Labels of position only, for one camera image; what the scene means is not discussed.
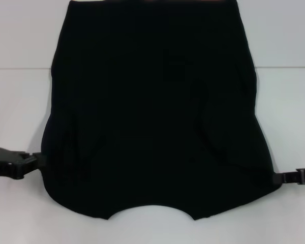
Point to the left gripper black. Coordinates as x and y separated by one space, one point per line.
5 162

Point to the black t-shirt white print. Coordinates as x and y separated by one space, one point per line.
155 101

